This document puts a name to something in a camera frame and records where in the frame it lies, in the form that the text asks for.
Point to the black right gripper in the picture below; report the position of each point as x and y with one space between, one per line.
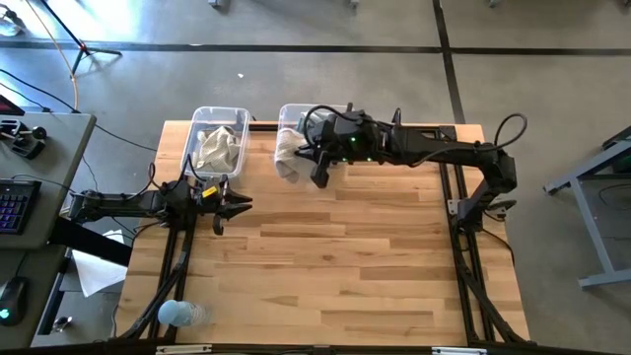
352 140

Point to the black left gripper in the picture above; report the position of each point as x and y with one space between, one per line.
194 202

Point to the white microfiber towel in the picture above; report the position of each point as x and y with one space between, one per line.
288 163

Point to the beige towel with white tag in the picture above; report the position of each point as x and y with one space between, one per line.
214 150

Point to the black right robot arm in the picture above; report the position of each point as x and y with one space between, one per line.
443 148

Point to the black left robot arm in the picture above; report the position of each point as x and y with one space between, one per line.
118 204

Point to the clear plastic bin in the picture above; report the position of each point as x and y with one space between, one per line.
217 116
291 116

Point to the clear plastic water bottle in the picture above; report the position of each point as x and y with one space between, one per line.
182 313

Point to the black desk crossbar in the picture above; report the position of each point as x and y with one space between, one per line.
93 242

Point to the white paper sheet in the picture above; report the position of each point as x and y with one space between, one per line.
96 271

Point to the grey desk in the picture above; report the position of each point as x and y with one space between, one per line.
54 163

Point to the black backlit keyboard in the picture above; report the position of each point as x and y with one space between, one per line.
17 207

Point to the black tripod stand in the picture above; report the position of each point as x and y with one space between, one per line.
79 44

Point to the black computer mouse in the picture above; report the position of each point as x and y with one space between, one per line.
12 301

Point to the black red-edged device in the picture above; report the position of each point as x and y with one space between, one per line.
10 106

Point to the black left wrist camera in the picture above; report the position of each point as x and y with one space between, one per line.
219 226

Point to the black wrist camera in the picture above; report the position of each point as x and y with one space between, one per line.
320 172
219 226

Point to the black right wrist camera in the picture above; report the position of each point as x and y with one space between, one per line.
320 172

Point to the black aluminium table frame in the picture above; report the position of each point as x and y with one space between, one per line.
263 127

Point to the black frame hook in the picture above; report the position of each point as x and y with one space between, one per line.
397 116

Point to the silver metal bracket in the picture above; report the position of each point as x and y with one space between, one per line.
458 351
183 349

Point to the grey metal table frame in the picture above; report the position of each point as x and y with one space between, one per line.
591 222

